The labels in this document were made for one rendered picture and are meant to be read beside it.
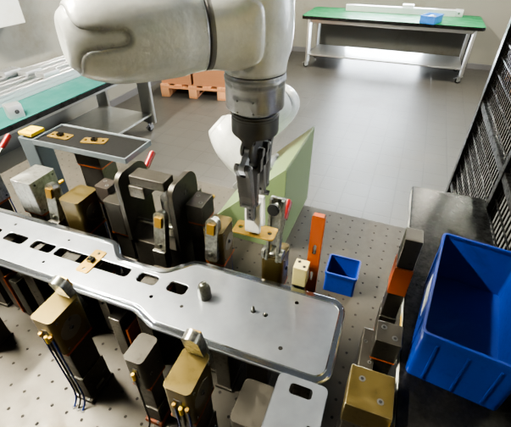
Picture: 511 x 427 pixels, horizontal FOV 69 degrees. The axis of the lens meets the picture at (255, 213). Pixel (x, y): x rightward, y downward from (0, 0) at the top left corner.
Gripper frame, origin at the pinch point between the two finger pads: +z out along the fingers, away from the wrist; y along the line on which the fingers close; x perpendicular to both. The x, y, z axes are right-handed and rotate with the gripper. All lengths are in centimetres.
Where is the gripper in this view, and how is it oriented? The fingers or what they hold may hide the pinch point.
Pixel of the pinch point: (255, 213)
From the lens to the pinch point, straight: 69.3
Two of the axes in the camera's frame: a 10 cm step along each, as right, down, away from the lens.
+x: 9.4, 2.1, -2.7
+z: 0.0, 7.9, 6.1
